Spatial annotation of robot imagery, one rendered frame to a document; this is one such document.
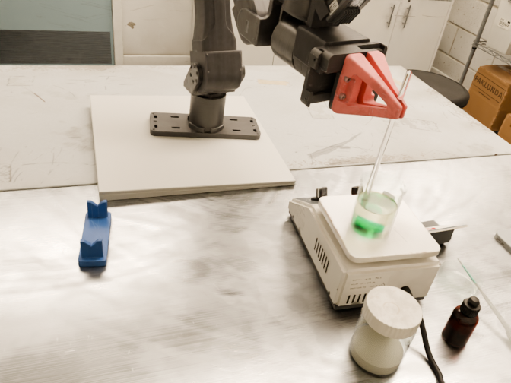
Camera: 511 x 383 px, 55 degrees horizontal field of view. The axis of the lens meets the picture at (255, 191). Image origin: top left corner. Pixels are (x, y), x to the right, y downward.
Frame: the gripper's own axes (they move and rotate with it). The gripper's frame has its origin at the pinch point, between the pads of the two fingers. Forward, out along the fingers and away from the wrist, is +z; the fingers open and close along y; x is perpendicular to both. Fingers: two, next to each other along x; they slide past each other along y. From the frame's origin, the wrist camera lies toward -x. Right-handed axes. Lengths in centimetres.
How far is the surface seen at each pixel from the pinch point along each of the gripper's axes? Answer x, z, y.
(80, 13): 93, -292, 45
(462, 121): 26, -26, 60
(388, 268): 18.0, 6.1, 0.8
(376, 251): 15.8, 4.6, -0.8
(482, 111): 101, -116, 238
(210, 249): 25.4, -11.3, -13.1
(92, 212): 24.1, -22.9, -25.3
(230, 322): 24.8, 0.6, -16.7
